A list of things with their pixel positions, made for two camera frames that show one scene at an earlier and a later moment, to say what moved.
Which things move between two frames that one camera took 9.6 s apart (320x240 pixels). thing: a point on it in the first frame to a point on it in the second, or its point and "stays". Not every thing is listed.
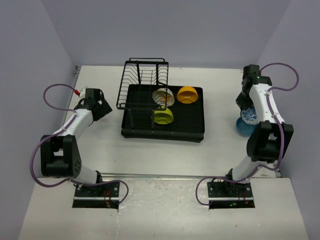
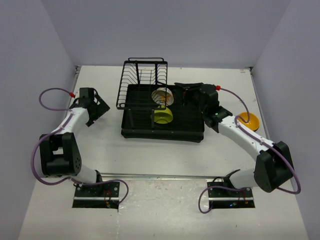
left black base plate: x=103 y=195 stays
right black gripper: x=243 y=104 to x=193 y=88
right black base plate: x=228 y=194 stays
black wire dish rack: x=144 y=86 stays
